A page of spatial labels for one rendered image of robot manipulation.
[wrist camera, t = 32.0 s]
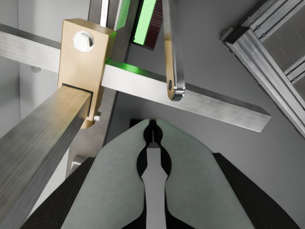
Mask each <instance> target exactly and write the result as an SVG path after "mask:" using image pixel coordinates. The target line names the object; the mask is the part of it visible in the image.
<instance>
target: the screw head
mask: <svg viewBox="0 0 305 229"><path fill-rule="evenodd" d="M73 40H74V47H75V48H77V49H78V50H80V51H82V52H83V51H84V52H87V51H90V50H91V49H92V48H93V46H94V39H93V37H92V35H91V34H90V33H88V32H86V31H80V32H78V33H77V34H76V35H75V37H74V38H73Z"/></svg>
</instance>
